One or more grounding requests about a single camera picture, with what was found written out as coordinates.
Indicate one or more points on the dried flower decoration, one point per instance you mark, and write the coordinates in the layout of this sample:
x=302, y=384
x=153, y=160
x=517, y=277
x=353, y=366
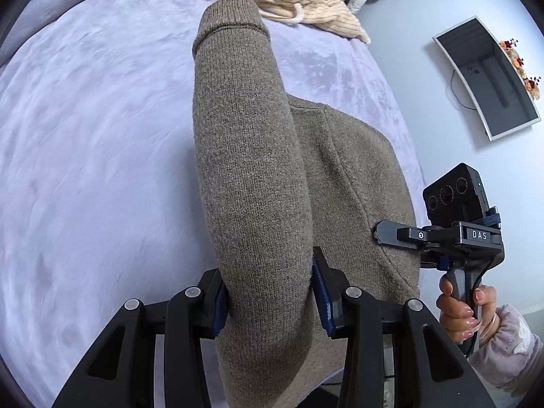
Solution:
x=531, y=83

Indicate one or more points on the person's right forearm pink sleeve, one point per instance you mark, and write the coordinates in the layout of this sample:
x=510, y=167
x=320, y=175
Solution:
x=512, y=360

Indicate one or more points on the wall mounted monitor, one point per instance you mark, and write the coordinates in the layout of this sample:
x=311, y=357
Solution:
x=497, y=92

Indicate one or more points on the taupe knit sweater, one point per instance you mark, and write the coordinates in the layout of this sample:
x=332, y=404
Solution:
x=279, y=176

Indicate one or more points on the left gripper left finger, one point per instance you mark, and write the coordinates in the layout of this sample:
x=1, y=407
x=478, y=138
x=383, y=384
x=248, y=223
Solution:
x=221, y=305

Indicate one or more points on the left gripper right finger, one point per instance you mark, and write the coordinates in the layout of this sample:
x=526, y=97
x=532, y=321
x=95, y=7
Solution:
x=328, y=286

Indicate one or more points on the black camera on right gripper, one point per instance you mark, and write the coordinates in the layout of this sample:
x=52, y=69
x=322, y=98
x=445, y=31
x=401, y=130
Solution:
x=459, y=195

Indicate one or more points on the person's right hand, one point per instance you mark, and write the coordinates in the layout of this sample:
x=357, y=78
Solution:
x=459, y=320

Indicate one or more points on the lavender bed blanket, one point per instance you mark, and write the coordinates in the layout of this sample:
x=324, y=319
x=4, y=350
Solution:
x=100, y=196

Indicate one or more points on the visible finger of the right gripper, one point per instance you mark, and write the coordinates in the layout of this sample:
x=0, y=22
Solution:
x=393, y=235

